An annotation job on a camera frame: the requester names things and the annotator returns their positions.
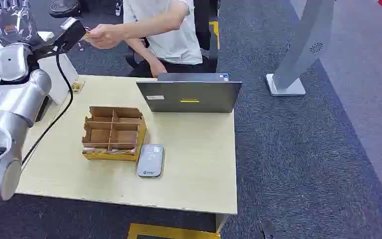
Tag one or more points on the small bag of cards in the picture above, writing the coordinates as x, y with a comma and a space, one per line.
77, 86

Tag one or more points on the grey laptop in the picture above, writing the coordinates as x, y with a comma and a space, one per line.
191, 97

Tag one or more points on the black round stand base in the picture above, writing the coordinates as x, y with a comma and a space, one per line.
64, 7

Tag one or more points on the person's hand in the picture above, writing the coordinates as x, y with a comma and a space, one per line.
103, 36
157, 68

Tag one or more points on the person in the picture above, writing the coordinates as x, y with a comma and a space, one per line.
174, 36

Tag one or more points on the grey card case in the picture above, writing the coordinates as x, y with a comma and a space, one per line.
150, 160

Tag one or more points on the black chair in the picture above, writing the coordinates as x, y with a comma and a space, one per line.
205, 29

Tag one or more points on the yellow floor tape strip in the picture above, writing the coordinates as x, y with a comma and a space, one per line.
214, 33

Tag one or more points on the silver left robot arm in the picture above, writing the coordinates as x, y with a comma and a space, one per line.
9, 109

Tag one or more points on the grey kiosk stand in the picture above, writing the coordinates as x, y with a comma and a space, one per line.
304, 43

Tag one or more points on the wooden divided card box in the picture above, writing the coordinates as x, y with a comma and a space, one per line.
113, 133

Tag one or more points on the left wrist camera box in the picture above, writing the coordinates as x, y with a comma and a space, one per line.
72, 31

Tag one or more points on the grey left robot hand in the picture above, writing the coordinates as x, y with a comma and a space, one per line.
14, 23

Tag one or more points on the person's left hand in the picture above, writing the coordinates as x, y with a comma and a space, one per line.
103, 36

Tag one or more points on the yellow floor tape corner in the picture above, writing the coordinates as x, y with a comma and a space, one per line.
171, 231

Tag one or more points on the person's right hand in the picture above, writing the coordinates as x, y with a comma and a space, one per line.
157, 68

